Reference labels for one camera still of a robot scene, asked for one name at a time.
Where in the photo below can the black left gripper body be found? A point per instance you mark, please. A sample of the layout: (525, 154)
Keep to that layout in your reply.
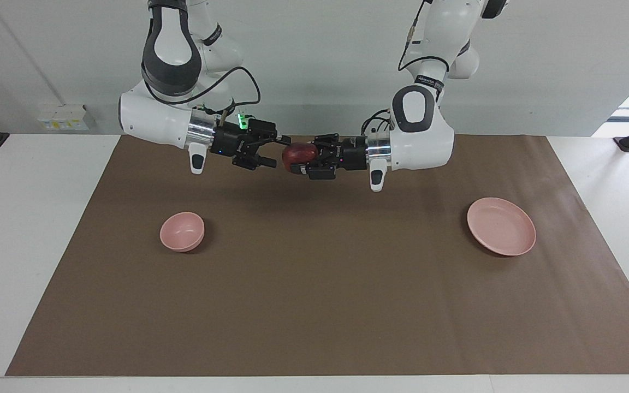
(352, 154)

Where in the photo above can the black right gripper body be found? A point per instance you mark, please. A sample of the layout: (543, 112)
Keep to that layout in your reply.
(235, 141)

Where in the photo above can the white wall socket box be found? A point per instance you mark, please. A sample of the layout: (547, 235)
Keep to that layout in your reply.
(63, 119)

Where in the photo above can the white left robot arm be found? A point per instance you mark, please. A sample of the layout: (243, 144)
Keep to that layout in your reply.
(423, 147)

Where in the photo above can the pink bowl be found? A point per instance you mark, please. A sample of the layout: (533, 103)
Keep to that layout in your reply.
(182, 232)

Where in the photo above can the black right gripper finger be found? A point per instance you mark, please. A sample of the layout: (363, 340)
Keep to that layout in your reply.
(264, 132)
(254, 162)

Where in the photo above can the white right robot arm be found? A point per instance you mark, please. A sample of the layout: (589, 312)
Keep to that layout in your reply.
(150, 117)

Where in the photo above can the brown table mat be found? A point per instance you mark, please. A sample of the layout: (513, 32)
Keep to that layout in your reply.
(320, 273)

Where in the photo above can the dark red apple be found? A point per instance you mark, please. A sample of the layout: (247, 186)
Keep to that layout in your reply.
(299, 154)

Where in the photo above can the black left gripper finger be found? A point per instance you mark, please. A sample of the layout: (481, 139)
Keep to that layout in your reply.
(320, 170)
(327, 142)

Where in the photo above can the pink plate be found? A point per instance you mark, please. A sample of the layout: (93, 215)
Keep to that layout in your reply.
(503, 226)

